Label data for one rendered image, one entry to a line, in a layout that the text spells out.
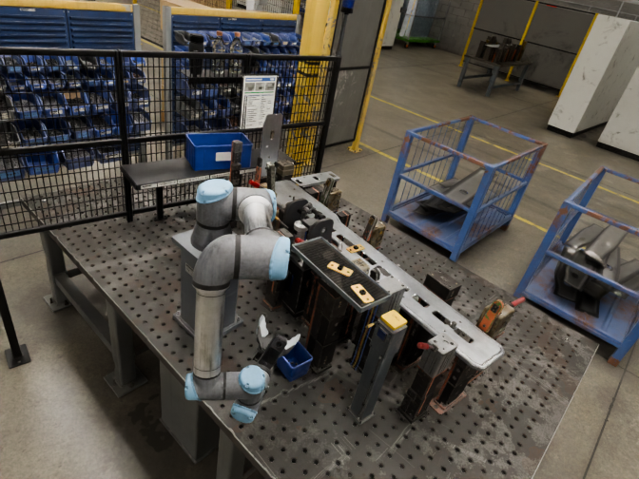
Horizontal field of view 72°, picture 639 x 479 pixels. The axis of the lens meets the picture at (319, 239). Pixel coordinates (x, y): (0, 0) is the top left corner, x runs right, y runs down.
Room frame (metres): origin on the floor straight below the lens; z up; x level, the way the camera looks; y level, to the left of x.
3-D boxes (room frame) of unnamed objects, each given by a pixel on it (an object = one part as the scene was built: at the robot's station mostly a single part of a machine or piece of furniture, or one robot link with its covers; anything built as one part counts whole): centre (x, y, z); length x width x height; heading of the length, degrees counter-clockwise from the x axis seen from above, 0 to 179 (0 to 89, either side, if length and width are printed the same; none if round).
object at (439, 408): (1.15, -0.61, 0.84); 0.18 x 0.06 x 0.29; 135
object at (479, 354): (1.59, -0.18, 1.00); 1.38 x 0.22 x 0.02; 45
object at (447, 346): (1.06, -0.46, 0.88); 0.11 x 0.10 x 0.36; 135
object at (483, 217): (3.86, -1.20, 0.47); 1.20 x 0.80 x 0.95; 142
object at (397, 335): (1.01, -0.27, 0.92); 0.08 x 0.08 x 0.44; 45
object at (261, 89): (2.39, 0.48, 1.30); 0.23 x 0.02 x 0.31; 135
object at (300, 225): (1.52, 0.05, 0.94); 0.18 x 0.13 x 0.49; 45
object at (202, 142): (2.10, 0.60, 1.10); 0.30 x 0.17 x 0.13; 125
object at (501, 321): (1.31, -0.71, 0.88); 0.15 x 0.11 x 0.36; 135
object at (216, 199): (1.30, 0.37, 1.27); 0.13 x 0.12 x 0.14; 106
